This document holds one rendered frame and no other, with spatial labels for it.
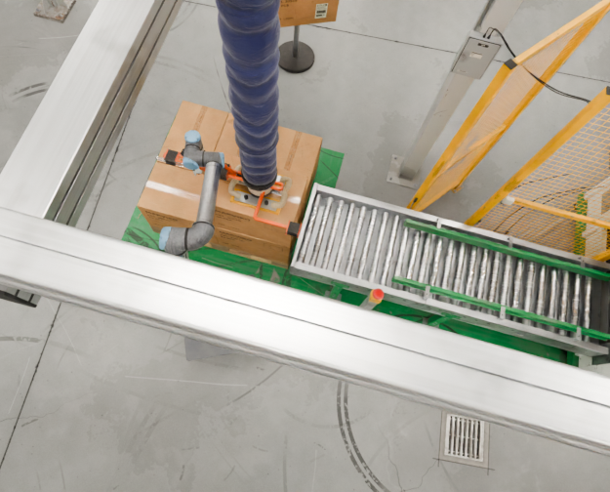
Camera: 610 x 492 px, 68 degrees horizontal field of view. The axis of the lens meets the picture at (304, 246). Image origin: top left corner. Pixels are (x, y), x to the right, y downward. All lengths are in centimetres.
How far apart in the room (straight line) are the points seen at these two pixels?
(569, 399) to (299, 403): 321
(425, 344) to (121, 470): 349
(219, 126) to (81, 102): 300
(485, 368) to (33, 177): 73
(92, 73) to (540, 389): 86
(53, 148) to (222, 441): 312
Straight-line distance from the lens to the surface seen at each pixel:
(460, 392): 57
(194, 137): 276
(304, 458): 376
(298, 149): 375
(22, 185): 87
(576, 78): 586
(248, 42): 186
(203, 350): 304
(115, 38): 99
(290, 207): 307
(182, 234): 233
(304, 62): 495
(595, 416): 64
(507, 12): 295
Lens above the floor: 374
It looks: 70 degrees down
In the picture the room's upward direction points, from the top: 11 degrees clockwise
